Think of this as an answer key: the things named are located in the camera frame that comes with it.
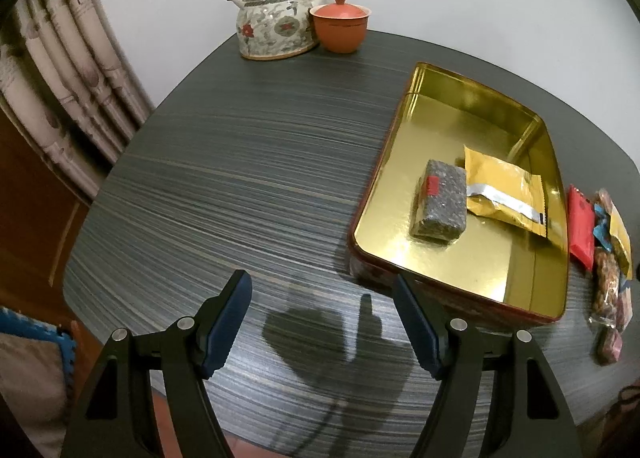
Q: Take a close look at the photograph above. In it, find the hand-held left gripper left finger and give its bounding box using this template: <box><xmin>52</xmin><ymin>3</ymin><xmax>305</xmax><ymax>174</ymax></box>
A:
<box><xmin>60</xmin><ymin>269</ymin><xmax>253</xmax><ymax>458</ymax></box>

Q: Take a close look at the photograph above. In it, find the grey tea brick packet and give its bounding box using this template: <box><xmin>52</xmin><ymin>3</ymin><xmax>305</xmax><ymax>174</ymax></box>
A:
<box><xmin>409</xmin><ymin>159</ymin><xmax>470</xmax><ymax>241</ymax></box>

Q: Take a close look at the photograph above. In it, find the pink snack packet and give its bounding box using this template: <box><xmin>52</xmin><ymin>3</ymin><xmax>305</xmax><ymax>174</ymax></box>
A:
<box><xmin>595</xmin><ymin>328</ymin><xmax>624</xmax><ymax>365</ymax></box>
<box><xmin>617</xmin><ymin>283</ymin><xmax>634</xmax><ymax>335</ymax></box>

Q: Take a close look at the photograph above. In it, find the brown wooden cabinet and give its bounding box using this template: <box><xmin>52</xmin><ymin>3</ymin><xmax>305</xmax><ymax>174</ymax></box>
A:
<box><xmin>0</xmin><ymin>102</ymin><xmax>101</xmax><ymax>323</ymax></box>

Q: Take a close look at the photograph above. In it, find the patterned beige curtain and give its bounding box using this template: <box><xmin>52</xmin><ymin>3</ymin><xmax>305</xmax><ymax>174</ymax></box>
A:
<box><xmin>0</xmin><ymin>0</ymin><xmax>156</xmax><ymax>199</ymax></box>

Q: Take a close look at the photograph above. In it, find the red snack packet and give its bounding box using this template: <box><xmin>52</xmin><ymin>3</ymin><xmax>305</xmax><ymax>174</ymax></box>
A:
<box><xmin>566</xmin><ymin>184</ymin><xmax>598</xmax><ymax>273</ymax></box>

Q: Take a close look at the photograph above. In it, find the blue and clear snack packet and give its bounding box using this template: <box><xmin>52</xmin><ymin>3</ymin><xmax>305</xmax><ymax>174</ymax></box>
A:
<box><xmin>592</xmin><ymin>203</ymin><xmax>614</xmax><ymax>251</ymax></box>

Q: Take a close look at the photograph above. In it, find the yellow packet with silver stripe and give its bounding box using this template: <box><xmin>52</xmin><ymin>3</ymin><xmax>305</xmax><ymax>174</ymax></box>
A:
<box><xmin>462</xmin><ymin>144</ymin><xmax>549</xmax><ymax>239</ymax></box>

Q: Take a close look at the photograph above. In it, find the orange lidded clay cup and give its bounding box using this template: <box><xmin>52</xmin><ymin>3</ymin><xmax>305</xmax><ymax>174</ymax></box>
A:
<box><xmin>308</xmin><ymin>0</ymin><xmax>373</xmax><ymax>54</ymax></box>

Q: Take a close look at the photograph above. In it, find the floral ceramic teapot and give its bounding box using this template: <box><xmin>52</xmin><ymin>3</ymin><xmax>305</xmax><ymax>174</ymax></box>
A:
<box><xmin>226</xmin><ymin>0</ymin><xmax>341</xmax><ymax>61</ymax></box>

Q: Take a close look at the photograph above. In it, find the small yellow snack packet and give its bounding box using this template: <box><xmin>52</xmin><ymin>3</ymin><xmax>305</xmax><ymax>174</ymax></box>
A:
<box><xmin>607</xmin><ymin>205</ymin><xmax>634</xmax><ymax>279</ymax></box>

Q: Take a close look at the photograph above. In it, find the blue foam floor mat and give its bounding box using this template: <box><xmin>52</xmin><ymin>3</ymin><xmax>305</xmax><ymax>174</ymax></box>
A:
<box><xmin>0</xmin><ymin>307</ymin><xmax>79</xmax><ymax>389</ymax></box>

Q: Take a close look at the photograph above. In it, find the beige cushion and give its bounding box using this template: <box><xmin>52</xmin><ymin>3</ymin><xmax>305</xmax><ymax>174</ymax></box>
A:
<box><xmin>0</xmin><ymin>333</ymin><xmax>71</xmax><ymax>439</ymax></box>

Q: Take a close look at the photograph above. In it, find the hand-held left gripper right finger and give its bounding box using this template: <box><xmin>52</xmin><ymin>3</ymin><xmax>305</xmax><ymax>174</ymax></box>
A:
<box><xmin>392</xmin><ymin>274</ymin><xmax>583</xmax><ymax>458</ymax></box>

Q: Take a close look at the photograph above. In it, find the gold and red tin box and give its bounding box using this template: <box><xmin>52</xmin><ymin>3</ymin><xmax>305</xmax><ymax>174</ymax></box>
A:
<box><xmin>348</xmin><ymin>62</ymin><xmax>571</xmax><ymax>326</ymax></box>

